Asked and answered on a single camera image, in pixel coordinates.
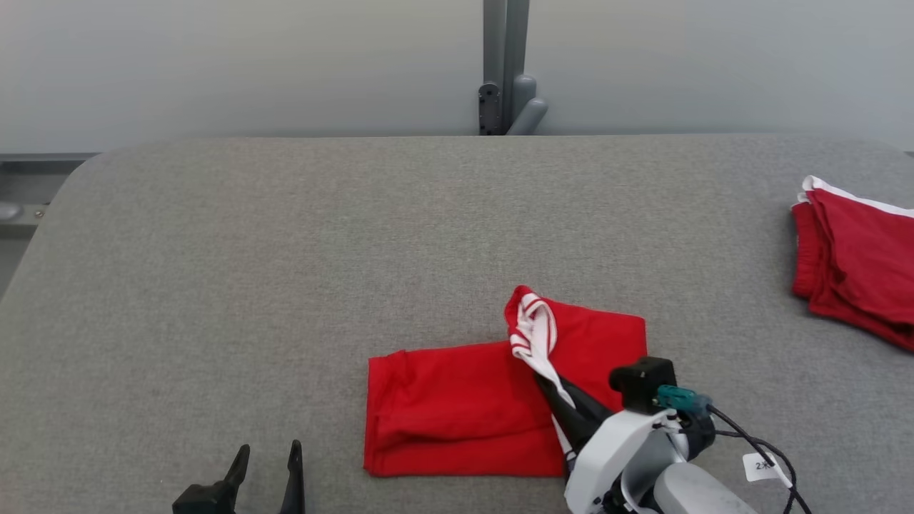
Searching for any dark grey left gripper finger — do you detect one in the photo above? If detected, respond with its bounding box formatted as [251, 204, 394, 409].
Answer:
[223, 444, 251, 500]
[280, 440, 306, 514]

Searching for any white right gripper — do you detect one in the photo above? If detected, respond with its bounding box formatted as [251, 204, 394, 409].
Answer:
[536, 377, 677, 514]

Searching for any red jersey with white trim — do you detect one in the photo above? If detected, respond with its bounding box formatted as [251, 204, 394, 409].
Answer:
[363, 284, 649, 479]

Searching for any folded red garment pile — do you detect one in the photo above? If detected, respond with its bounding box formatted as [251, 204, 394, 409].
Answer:
[790, 174, 914, 353]

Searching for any grey fabric padded surface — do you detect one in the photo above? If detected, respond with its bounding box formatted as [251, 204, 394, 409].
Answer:
[0, 134, 914, 514]

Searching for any black right cable teal plug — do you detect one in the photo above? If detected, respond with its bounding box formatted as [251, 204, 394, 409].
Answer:
[656, 384, 813, 514]

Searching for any white cable label tag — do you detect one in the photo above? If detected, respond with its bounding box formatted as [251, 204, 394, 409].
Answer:
[743, 451, 788, 483]

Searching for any grey metal frame strut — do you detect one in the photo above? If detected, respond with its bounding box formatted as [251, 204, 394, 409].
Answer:
[0, 151, 99, 242]

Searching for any grey metal post bracket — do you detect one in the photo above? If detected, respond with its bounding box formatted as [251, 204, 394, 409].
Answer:
[477, 0, 549, 136]

